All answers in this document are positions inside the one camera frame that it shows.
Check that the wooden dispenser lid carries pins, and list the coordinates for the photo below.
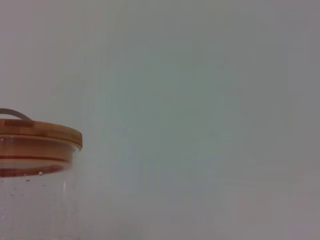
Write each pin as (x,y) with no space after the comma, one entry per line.
(50,135)

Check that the glass water dispenser jar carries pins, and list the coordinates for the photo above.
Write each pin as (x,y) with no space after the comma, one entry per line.
(37,205)

